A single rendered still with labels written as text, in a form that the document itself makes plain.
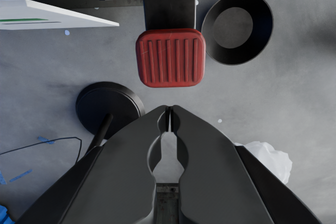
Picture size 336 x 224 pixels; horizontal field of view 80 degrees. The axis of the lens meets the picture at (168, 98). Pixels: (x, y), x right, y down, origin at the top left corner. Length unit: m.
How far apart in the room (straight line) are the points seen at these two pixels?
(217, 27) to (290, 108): 0.61
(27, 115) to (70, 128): 0.25
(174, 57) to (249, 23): 0.83
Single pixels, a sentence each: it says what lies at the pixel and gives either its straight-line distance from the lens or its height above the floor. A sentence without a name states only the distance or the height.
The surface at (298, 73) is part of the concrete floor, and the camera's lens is 1.21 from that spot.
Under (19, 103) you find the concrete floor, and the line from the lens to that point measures 1.39.
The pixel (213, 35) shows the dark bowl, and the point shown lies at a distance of 0.99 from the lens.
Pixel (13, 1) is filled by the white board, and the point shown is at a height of 0.59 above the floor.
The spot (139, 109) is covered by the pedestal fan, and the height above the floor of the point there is 0.03.
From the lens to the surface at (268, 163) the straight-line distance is 1.26.
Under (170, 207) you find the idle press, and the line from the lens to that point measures 1.51.
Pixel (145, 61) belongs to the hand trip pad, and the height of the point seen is 0.76.
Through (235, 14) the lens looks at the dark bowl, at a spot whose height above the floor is 0.00.
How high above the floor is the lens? 0.96
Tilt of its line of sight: 61 degrees down
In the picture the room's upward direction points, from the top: 178 degrees counter-clockwise
